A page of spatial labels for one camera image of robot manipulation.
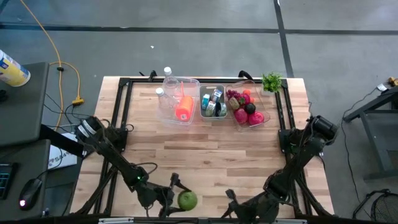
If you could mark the orange plastic bottle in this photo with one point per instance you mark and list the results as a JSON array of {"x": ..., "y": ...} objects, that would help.
[{"x": 185, "y": 109}]

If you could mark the red grape bunch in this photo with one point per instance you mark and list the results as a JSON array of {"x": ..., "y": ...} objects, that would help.
[{"x": 232, "y": 94}]

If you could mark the pink-red round fruit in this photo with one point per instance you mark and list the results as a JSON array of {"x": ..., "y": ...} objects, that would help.
[{"x": 256, "y": 118}]

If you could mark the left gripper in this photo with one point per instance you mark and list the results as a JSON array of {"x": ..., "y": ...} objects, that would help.
[{"x": 157, "y": 197}]

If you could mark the small green potted plant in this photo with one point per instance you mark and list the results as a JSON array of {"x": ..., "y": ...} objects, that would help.
[{"x": 271, "y": 82}]

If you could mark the dark grey lower desk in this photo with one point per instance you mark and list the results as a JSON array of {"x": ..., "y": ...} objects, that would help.
[{"x": 31, "y": 155}]

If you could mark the black support beam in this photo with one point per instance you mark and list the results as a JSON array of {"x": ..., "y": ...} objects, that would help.
[{"x": 59, "y": 138}]

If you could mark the black plum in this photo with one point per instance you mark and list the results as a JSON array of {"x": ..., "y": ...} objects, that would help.
[{"x": 249, "y": 108}]

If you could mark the dark red apple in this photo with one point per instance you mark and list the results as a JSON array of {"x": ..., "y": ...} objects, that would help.
[{"x": 240, "y": 116}]

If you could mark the small yellow-brown object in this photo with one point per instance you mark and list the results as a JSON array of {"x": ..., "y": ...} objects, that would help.
[{"x": 393, "y": 81}]

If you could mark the black frame clamp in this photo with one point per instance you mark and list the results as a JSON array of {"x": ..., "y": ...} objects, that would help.
[
  {"x": 152, "y": 75},
  {"x": 245, "y": 74}
]

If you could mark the black computer mouse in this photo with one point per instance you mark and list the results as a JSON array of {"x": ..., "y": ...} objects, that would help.
[{"x": 30, "y": 194}]

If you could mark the black metal stand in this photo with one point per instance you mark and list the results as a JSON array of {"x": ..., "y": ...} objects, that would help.
[{"x": 377, "y": 149}]

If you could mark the large clear plastic bin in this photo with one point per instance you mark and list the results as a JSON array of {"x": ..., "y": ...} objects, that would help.
[{"x": 196, "y": 93}]

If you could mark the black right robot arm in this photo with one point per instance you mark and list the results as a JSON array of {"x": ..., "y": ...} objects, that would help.
[{"x": 304, "y": 149}]

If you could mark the green apple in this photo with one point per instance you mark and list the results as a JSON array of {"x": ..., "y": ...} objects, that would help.
[{"x": 187, "y": 200}]

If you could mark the clear plastic water bottle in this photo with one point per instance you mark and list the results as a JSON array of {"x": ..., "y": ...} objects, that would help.
[
  {"x": 170, "y": 81},
  {"x": 164, "y": 99}
]

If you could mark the white printed paper sign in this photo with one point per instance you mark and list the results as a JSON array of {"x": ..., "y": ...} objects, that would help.
[{"x": 62, "y": 159}]

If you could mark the green-label tin can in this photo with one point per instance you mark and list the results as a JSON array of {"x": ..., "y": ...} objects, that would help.
[{"x": 211, "y": 109}]

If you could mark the white power adapter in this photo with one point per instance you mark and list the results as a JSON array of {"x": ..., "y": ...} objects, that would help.
[{"x": 382, "y": 87}]

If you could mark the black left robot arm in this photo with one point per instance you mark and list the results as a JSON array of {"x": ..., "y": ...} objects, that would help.
[{"x": 115, "y": 155}]

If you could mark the brown-green kiwi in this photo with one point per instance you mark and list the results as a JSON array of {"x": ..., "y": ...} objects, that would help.
[{"x": 234, "y": 103}]

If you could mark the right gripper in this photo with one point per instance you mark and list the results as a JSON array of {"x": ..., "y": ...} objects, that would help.
[{"x": 256, "y": 210}]

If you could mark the small grey plastic bin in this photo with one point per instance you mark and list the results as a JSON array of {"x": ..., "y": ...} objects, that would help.
[{"x": 201, "y": 116}]

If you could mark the black mesh fan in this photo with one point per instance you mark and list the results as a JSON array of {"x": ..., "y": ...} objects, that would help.
[{"x": 387, "y": 208}]

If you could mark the small orange fruit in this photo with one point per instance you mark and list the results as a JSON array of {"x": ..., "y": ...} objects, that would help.
[
  {"x": 252, "y": 100},
  {"x": 246, "y": 92}
]

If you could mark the bright red fruit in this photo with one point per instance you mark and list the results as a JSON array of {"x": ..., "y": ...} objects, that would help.
[{"x": 244, "y": 99}]

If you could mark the dark grey side table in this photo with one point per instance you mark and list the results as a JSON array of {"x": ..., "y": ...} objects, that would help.
[{"x": 21, "y": 109}]

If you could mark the yellow and white canister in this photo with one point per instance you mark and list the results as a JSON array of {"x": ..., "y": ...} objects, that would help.
[{"x": 14, "y": 73}]

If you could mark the clear plastic fruit tray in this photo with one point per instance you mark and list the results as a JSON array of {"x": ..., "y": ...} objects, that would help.
[{"x": 265, "y": 105}]

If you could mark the black keyboard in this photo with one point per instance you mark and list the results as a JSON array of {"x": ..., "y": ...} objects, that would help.
[{"x": 4, "y": 180}]

